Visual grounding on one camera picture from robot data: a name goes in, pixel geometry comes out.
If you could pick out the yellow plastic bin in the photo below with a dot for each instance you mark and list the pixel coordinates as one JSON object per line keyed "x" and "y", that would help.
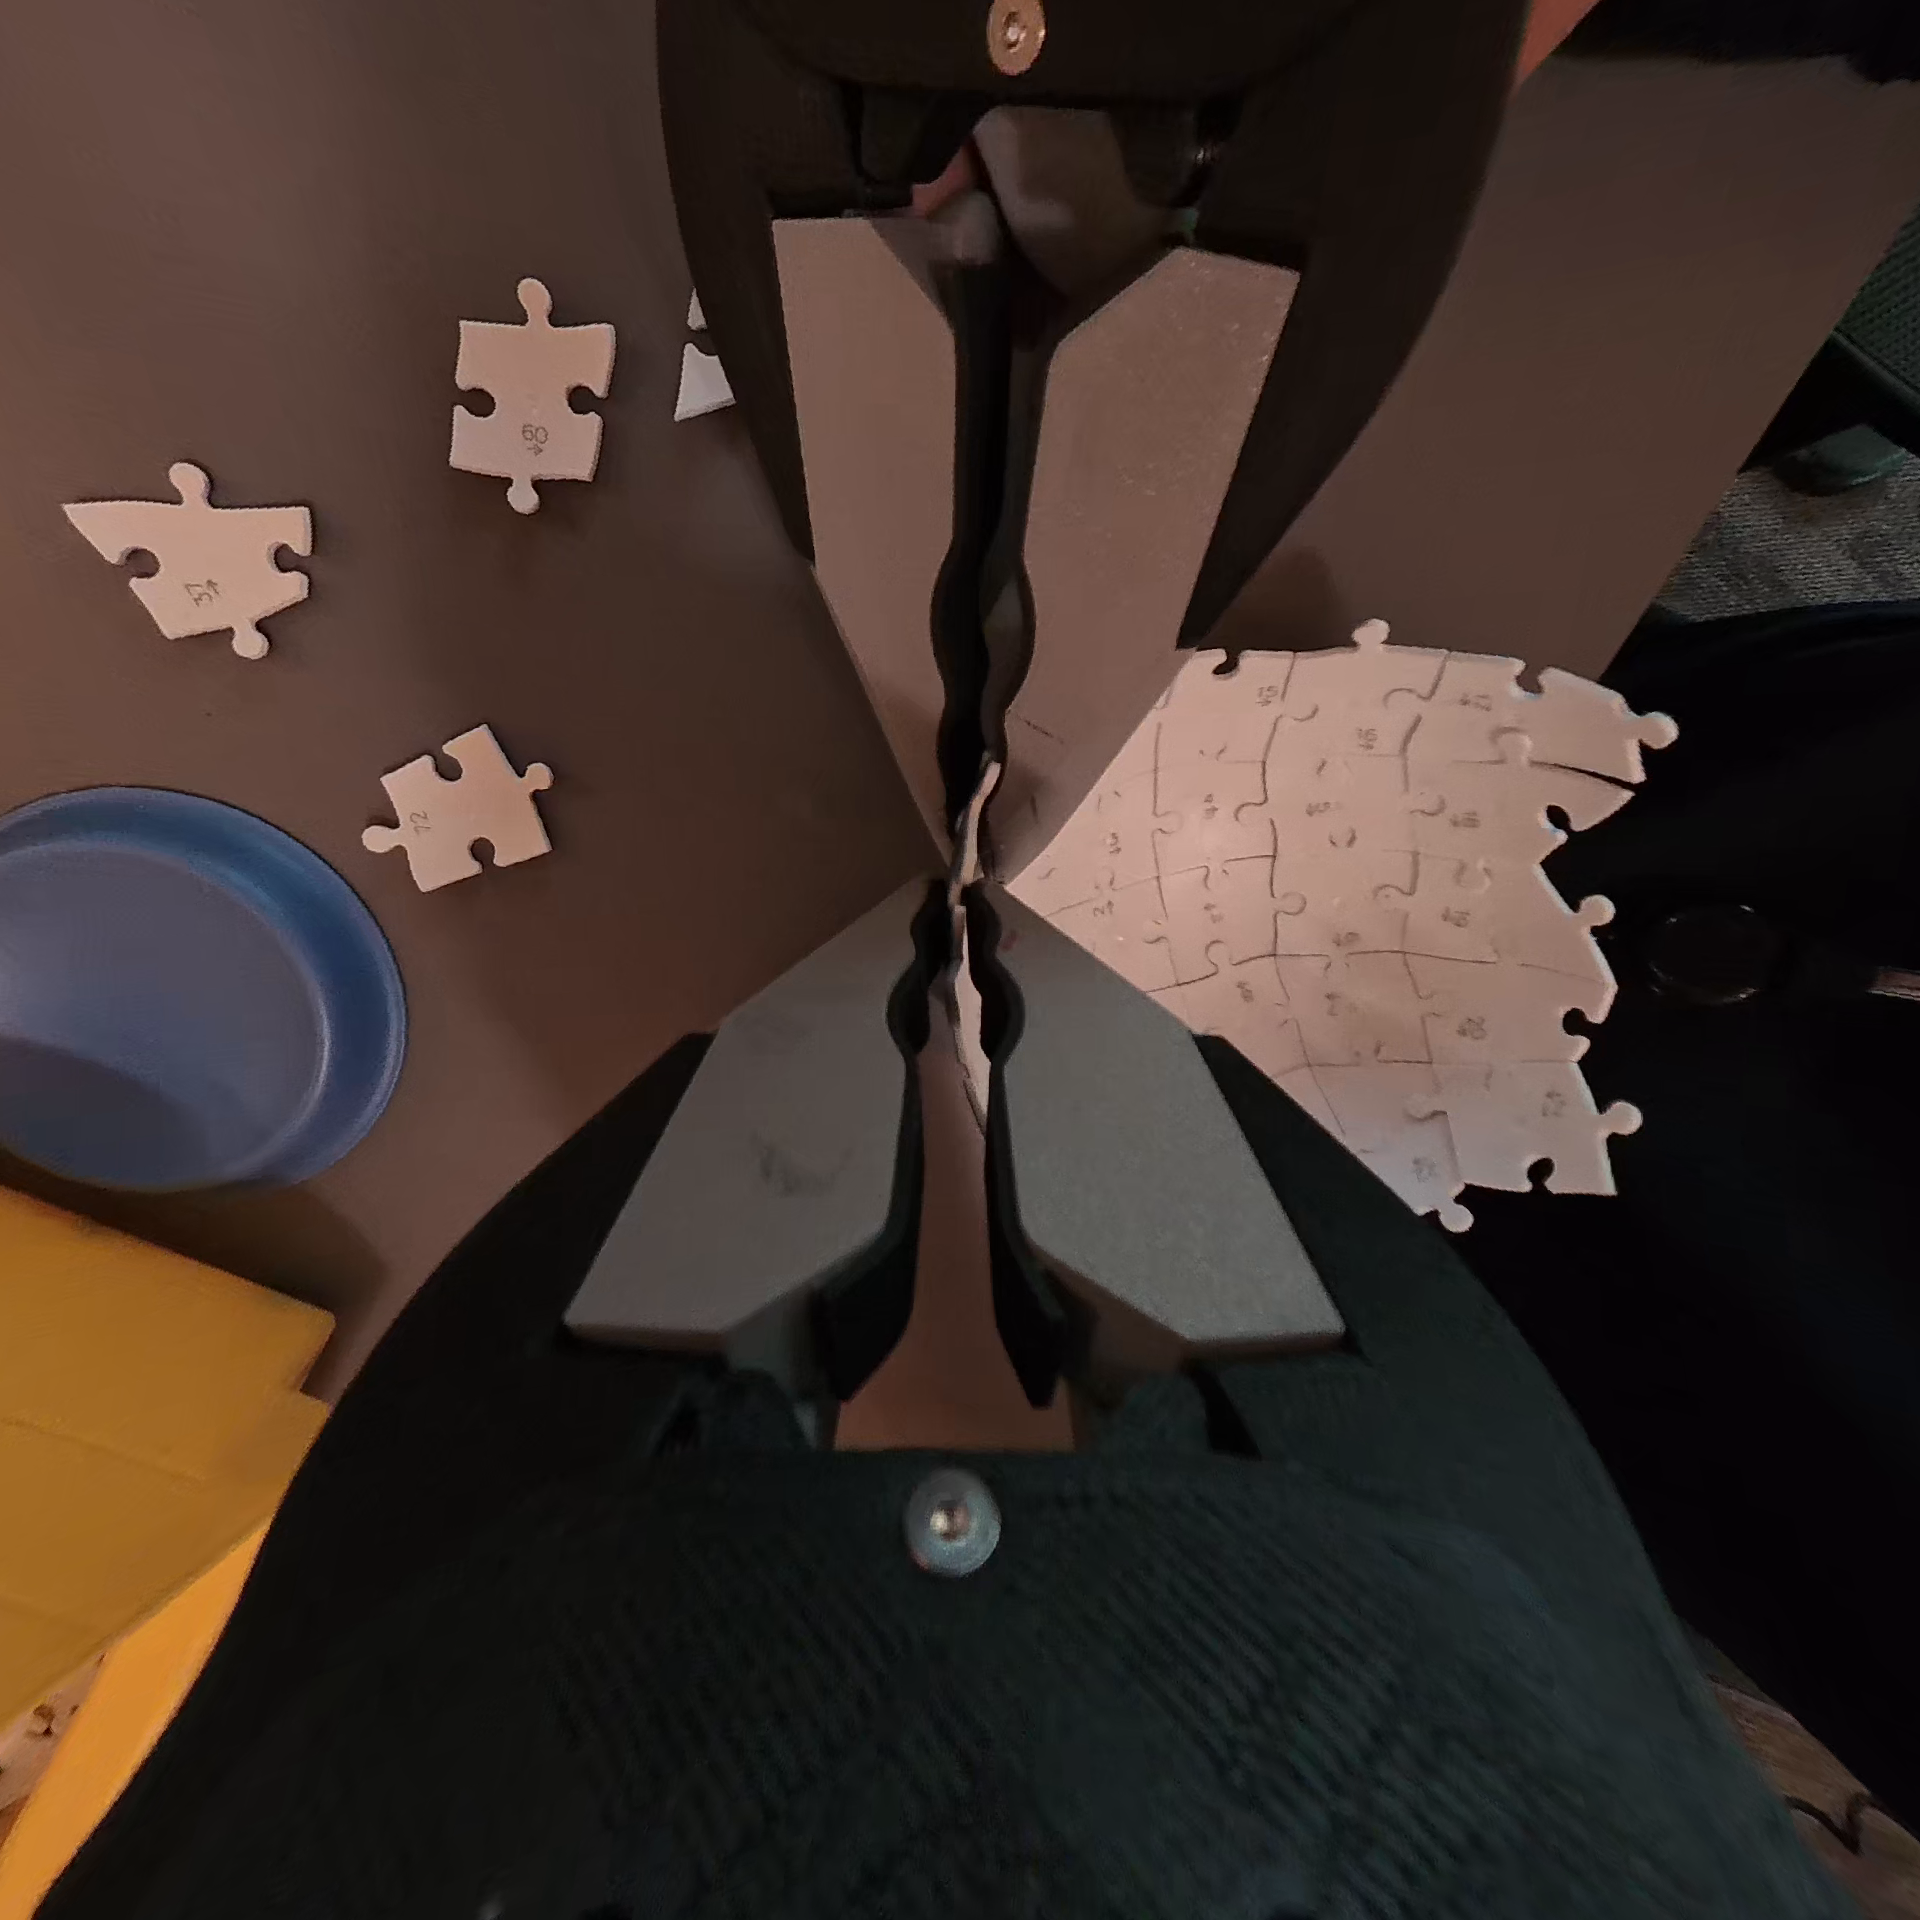
{"x": 135, "y": 1426}

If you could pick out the person's torso in dark clothing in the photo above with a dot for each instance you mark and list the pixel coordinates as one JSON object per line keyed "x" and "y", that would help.
{"x": 1726, "y": 1276}

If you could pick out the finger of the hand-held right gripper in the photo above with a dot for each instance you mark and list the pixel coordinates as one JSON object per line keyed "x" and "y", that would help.
{"x": 1155, "y": 453}
{"x": 875, "y": 418}

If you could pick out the blue round plastic stand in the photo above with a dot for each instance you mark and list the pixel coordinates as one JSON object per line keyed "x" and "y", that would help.
{"x": 181, "y": 976}

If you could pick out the grey mesh office chair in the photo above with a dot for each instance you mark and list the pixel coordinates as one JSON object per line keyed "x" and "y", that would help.
{"x": 1853, "y": 418}

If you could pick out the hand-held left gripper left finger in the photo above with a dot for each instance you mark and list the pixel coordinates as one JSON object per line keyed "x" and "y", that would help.
{"x": 748, "y": 1187}

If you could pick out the blue and white puzzle ball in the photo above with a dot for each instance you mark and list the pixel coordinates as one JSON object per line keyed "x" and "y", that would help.
{"x": 1350, "y": 931}

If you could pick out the white puzzle piece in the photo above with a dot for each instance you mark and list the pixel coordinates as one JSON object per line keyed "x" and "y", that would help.
{"x": 703, "y": 382}
{"x": 976, "y": 833}
{"x": 195, "y": 569}
{"x": 534, "y": 405}
{"x": 459, "y": 812}

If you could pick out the black badge reel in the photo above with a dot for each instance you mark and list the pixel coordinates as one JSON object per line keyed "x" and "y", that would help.
{"x": 1702, "y": 953}

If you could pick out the pile of puzzle pieces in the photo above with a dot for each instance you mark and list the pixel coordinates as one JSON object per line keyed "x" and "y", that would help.
{"x": 37, "y": 1726}

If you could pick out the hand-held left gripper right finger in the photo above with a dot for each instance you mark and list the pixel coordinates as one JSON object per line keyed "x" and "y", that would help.
{"x": 1169, "y": 1187}

